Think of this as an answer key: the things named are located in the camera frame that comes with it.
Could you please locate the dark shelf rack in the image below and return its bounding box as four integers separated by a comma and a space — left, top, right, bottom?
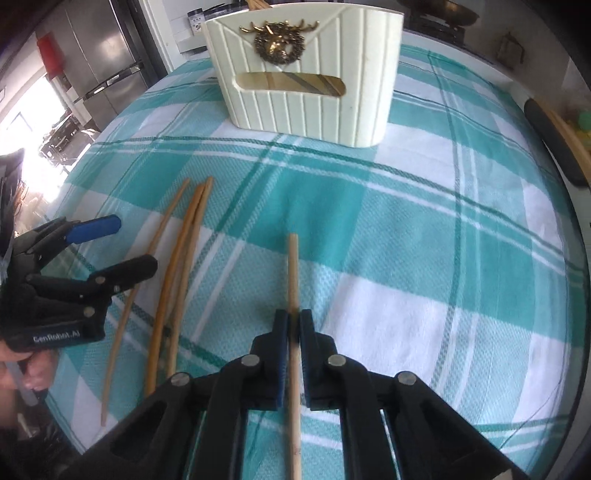
39, 111, 100, 167

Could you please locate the black frying pan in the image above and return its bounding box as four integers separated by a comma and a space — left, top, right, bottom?
402, 0, 481, 28

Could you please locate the teal checked tablecloth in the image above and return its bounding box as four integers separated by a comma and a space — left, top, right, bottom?
44, 44, 578, 480

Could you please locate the red fridge hanger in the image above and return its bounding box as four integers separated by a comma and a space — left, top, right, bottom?
37, 31, 65, 78

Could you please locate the stainless steel fridge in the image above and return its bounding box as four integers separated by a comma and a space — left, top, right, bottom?
34, 0, 169, 132

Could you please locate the wooden cutting board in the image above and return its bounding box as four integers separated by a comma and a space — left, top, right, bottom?
547, 108, 591, 177

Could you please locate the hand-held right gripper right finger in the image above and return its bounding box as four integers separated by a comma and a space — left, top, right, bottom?
298, 309, 532, 480

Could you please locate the dark glass press pot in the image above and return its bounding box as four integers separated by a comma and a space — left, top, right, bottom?
496, 32, 525, 70

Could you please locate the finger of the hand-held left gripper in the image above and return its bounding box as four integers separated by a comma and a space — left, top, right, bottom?
11, 215, 122, 267
25, 254, 160, 319

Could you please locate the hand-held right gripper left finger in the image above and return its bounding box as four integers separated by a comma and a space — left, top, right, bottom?
60, 308, 291, 480

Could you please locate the cream ribbed utensil holder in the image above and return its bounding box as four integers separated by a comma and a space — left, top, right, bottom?
204, 4, 404, 148

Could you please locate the person's left hand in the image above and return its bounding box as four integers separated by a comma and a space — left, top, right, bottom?
0, 342, 59, 402

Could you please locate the gas stove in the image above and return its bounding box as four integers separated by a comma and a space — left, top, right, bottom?
406, 21, 468, 47

